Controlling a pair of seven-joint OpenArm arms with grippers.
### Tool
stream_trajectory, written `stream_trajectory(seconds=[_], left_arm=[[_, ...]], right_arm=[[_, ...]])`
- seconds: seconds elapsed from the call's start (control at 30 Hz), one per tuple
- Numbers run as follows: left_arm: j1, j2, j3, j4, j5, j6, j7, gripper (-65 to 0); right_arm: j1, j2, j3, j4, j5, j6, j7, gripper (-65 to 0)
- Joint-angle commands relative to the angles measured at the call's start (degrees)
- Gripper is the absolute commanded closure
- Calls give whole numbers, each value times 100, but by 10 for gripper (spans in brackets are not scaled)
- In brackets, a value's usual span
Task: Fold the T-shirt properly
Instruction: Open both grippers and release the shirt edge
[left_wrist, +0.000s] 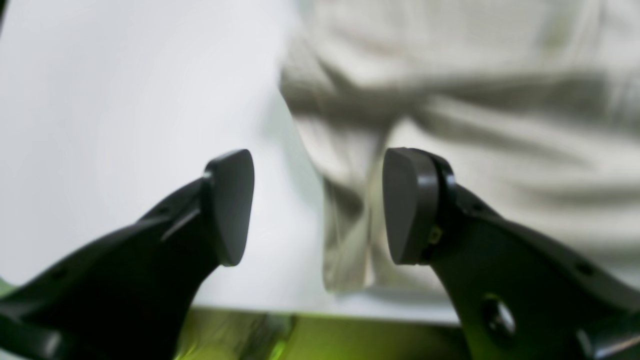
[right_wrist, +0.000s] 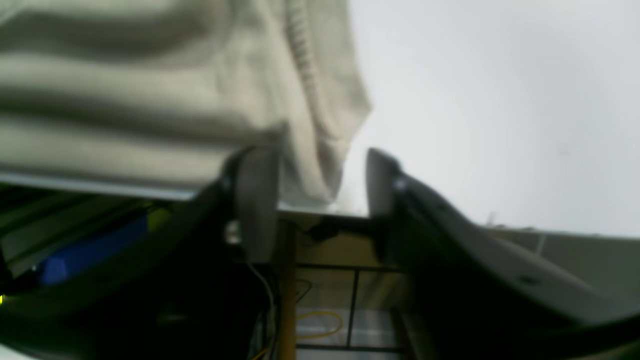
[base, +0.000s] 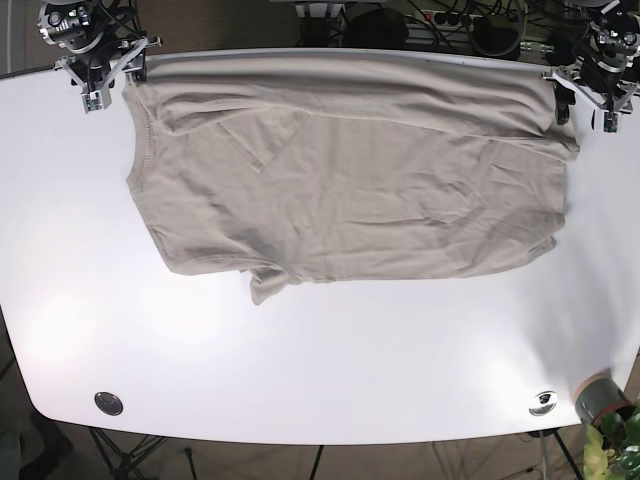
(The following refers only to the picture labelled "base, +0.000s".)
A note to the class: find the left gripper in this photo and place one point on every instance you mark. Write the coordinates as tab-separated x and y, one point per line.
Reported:
606	53

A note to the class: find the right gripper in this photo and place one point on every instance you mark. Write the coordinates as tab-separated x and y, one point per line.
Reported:
97	36

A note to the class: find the beige T-shirt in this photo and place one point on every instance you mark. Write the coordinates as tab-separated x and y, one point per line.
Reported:
317	167

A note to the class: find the grey plant pot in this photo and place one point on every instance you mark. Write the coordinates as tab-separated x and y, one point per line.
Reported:
599	395

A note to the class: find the right silver table grommet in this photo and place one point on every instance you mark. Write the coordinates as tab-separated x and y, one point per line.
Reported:
543	403

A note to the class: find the silver table grommet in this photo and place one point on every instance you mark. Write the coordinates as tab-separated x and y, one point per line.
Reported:
108	403
543	403

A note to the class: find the left silver table grommet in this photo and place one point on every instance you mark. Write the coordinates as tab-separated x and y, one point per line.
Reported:
108	403

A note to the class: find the green potted plant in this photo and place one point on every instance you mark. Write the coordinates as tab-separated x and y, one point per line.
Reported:
612	449

